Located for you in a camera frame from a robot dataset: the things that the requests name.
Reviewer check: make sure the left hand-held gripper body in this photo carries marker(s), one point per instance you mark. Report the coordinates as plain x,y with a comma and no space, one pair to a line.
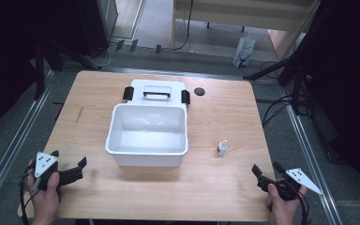
45,164

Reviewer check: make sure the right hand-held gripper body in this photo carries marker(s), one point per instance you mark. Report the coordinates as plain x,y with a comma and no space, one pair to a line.
301,180

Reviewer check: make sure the small white dropper bottle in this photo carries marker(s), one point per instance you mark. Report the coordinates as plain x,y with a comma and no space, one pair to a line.
222,148

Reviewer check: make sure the white plastic storage box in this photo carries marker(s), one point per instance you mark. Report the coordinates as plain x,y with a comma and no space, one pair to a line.
148,139

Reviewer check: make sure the person's right hand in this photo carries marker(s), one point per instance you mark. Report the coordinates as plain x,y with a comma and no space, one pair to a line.
284,211

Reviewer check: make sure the person's left hand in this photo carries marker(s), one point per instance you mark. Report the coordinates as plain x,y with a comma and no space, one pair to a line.
45,203

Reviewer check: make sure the black metal stand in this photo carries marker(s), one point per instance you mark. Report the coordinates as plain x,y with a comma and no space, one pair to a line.
296,78
39,72

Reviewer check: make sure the black round table grommet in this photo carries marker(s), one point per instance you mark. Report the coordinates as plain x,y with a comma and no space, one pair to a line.
199,91

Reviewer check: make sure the white box lid black latches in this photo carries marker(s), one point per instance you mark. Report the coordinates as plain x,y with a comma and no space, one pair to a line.
175,89

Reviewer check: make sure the white plastic bag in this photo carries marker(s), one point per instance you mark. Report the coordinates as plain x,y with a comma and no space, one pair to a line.
243,51

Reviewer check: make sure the grey cabinet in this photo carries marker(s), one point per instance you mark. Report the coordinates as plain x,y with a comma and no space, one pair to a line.
107,15

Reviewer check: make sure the beige furniture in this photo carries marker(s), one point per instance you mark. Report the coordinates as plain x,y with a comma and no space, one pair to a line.
247,15

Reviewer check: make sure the metal floor rail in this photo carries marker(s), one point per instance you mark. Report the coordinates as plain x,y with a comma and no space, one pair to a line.
312,156
15,143

